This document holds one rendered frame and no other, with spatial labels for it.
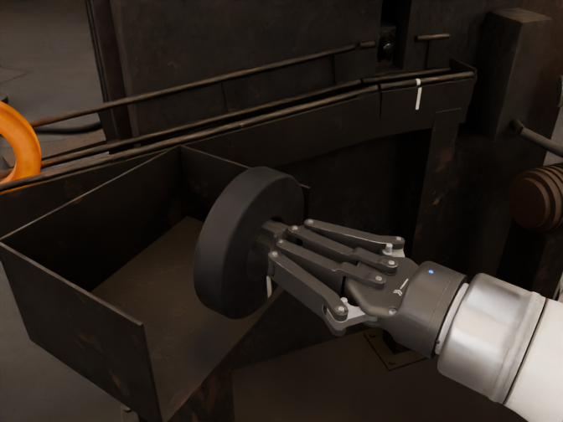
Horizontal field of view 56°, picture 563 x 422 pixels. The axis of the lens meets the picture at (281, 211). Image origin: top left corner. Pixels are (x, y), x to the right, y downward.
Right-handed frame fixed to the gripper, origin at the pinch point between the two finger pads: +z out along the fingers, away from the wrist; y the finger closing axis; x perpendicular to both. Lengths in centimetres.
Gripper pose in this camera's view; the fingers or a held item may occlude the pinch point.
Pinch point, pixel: (254, 230)
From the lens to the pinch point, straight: 52.6
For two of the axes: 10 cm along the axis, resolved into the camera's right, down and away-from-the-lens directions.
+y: 5.6, -4.5, 7.0
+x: 0.4, -8.2, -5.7
